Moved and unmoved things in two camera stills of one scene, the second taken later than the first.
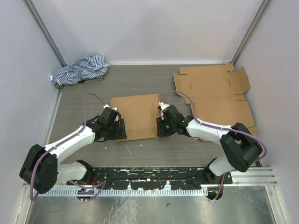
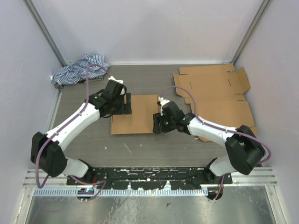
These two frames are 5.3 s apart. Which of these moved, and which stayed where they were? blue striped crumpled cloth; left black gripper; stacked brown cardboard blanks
Moved: left black gripper
Stayed: stacked brown cardboard blanks; blue striped crumpled cloth
